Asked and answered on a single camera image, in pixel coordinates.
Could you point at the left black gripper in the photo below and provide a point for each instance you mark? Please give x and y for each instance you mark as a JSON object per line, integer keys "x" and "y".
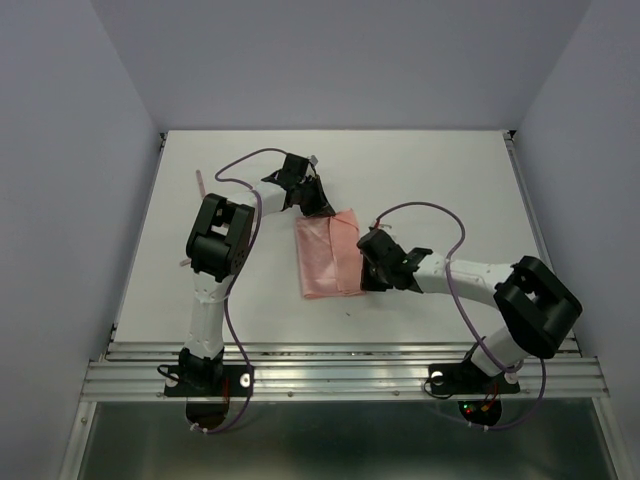
{"x": 320, "y": 206}

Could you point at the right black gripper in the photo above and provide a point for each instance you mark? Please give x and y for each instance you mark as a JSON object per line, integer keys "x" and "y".
{"x": 368, "y": 283}

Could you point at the pink cloth napkin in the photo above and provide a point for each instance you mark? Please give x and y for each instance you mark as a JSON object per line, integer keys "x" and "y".
{"x": 330, "y": 264}

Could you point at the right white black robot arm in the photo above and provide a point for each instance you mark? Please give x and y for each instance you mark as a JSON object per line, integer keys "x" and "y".
{"x": 538, "y": 310}

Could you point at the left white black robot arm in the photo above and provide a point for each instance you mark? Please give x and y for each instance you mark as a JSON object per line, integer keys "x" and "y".
{"x": 223, "y": 235}

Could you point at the pink handled knife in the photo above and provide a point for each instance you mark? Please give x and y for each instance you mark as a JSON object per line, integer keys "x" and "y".
{"x": 200, "y": 183}

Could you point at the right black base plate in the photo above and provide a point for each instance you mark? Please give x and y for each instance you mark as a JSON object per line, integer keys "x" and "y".
{"x": 452, "y": 379}

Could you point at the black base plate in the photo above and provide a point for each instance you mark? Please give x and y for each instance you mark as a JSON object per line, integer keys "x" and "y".
{"x": 231, "y": 381}
{"x": 452, "y": 379}

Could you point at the aluminium rail frame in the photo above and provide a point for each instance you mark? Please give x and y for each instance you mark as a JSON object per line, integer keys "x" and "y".
{"x": 338, "y": 388}

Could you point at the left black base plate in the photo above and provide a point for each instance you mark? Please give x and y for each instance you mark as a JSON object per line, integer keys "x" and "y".
{"x": 231, "y": 381}

